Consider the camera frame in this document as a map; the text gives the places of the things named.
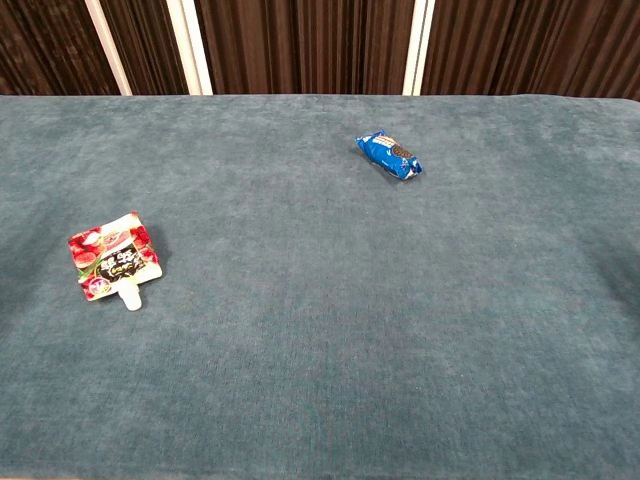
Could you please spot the blue snack packet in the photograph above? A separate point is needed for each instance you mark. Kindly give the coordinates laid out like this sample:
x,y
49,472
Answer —
x,y
387,152

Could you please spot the red fruit spout pouch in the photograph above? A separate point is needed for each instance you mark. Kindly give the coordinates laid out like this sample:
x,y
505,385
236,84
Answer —
x,y
112,255

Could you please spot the white partition post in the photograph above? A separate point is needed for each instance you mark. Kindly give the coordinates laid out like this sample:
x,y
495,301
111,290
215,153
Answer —
x,y
419,50
107,50
190,50

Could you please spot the teal velvet table cloth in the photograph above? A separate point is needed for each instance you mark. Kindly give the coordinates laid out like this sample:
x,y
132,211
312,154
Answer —
x,y
320,325

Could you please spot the dark brown slatted curtain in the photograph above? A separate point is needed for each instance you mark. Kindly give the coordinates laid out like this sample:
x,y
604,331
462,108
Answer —
x,y
300,45

